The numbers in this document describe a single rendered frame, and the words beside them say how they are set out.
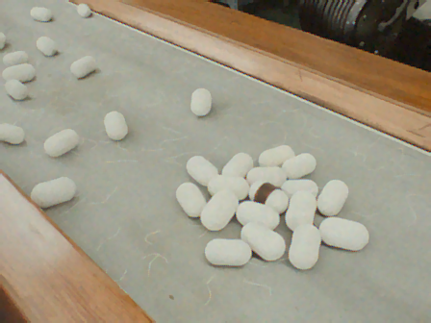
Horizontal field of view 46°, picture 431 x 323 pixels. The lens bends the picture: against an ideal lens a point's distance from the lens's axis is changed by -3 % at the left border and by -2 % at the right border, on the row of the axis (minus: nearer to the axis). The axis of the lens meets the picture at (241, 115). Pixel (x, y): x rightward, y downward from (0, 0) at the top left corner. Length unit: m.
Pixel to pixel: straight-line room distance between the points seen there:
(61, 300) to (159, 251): 0.09
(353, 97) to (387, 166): 0.10
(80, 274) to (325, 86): 0.33
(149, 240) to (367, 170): 0.20
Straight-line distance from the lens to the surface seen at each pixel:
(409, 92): 0.56
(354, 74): 0.58
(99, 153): 0.51
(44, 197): 0.44
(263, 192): 0.41
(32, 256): 0.38
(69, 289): 0.35
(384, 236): 0.41
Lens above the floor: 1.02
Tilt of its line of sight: 31 degrees down
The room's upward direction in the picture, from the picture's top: 1 degrees counter-clockwise
